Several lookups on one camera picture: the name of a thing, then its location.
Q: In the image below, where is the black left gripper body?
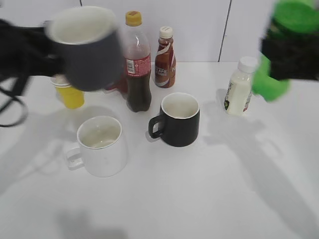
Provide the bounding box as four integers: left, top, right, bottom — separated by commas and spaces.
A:
0, 19, 64, 80

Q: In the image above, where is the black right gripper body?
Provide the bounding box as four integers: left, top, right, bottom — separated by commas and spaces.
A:
261, 32, 319, 81

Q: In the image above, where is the green sprite bottle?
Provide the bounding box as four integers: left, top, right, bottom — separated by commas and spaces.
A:
252, 0, 319, 102

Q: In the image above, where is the gray ceramic mug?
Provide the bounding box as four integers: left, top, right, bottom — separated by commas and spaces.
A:
45, 6, 124, 92

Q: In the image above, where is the yellow paper cup stack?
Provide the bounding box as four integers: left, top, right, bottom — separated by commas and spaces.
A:
50, 75, 84, 109

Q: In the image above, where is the white milk bottle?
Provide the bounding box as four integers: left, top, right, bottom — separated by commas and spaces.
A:
224, 56, 258, 116

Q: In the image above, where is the red ceramic mug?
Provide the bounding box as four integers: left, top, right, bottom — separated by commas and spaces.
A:
104, 75, 128, 94

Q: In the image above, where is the cola bottle yellow cap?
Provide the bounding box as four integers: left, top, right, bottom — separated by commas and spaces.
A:
123, 10, 152, 112

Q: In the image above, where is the brown coffee drink bottle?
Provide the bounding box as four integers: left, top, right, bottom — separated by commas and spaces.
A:
155, 26, 176, 88

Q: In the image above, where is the white ceramic mug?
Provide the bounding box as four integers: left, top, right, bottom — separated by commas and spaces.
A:
64, 116, 128, 177

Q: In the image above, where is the black ceramic mug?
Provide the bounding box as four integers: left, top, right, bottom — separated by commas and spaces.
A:
148, 93, 200, 147

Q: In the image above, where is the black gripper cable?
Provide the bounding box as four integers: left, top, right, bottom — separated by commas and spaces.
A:
0, 74, 28, 128

